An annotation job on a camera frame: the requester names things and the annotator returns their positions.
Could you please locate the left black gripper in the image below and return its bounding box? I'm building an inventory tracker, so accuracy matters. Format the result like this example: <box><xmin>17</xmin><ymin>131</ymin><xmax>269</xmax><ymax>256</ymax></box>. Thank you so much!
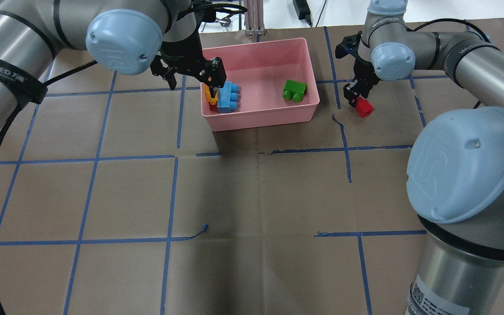
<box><xmin>150</xmin><ymin>9</ymin><xmax>227</xmax><ymax>105</ymax></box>

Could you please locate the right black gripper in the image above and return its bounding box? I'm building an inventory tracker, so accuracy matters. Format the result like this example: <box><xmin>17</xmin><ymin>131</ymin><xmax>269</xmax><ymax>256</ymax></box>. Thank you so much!
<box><xmin>335</xmin><ymin>31</ymin><xmax>379</xmax><ymax>108</ymax></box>

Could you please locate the yellow toy block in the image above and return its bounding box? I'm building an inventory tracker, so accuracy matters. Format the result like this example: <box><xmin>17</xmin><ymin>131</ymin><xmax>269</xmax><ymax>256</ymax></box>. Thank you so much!
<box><xmin>203</xmin><ymin>84</ymin><xmax>219</xmax><ymax>112</ymax></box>

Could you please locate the red toy block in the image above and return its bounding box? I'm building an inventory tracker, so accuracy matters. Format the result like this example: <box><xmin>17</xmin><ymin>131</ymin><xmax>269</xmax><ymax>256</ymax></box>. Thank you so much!
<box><xmin>354</xmin><ymin>97</ymin><xmax>374</xmax><ymax>118</ymax></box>

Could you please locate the blue toy block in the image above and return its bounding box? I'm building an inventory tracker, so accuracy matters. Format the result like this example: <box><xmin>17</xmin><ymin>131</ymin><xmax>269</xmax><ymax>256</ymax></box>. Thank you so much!
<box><xmin>217</xmin><ymin>80</ymin><xmax>242</xmax><ymax>113</ymax></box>

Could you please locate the green toy block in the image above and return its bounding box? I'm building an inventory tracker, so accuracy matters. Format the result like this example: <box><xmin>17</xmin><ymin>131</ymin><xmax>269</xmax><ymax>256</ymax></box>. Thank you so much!
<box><xmin>282</xmin><ymin>79</ymin><xmax>307</xmax><ymax>102</ymax></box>

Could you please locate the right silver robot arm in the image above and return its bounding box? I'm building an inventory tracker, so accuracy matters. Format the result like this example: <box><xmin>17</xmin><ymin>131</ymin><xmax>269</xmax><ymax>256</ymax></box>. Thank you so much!
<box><xmin>335</xmin><ymin>0</ymin><xmax>504</xmax><ymax>315</ymax></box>

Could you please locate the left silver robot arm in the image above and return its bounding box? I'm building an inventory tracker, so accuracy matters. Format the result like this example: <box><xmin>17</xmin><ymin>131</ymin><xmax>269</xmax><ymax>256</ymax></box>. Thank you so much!
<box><xmin>0</xmin><ymin>0</ymin><xmax>227</xmax><ymax>129</ymax></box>

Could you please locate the pink plastic box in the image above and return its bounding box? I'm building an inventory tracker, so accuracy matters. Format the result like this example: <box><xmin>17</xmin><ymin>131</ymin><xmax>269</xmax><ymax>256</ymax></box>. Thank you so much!
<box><xmin>201</xmin><ymin>38</ymin><xmax>320</xmax><ymax>132</ymax></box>

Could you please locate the black power adapter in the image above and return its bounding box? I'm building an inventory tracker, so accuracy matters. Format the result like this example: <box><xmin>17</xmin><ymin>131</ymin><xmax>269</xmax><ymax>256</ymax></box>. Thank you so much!
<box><xmin>292</xmin><ymin>0</ymin><xmax>311</xmax><ymax>22</ymax></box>

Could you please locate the brown paper table mat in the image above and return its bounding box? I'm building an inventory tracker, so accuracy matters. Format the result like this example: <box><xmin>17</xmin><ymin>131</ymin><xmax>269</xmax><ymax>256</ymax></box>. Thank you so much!
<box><xmin>0</xmin><ymin>26</ymin><xmax>476</xmax><ymax>315</ymax></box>

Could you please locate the aluminium frame post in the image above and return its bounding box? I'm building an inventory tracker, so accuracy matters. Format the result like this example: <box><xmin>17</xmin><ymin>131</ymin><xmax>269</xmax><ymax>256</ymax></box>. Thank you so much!
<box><xmin>243</xmin><ymin>0</ymin><xmax>266</xmax><ymax>36</ymax></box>

